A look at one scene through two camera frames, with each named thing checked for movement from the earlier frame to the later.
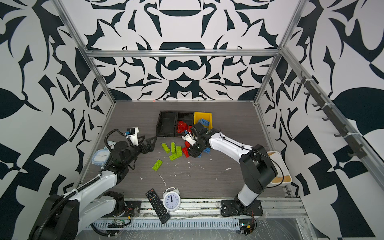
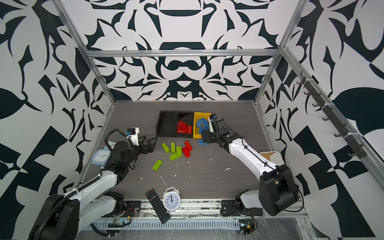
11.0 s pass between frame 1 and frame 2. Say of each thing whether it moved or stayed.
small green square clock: stayed
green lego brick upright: stayed
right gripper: moved
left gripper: stayed
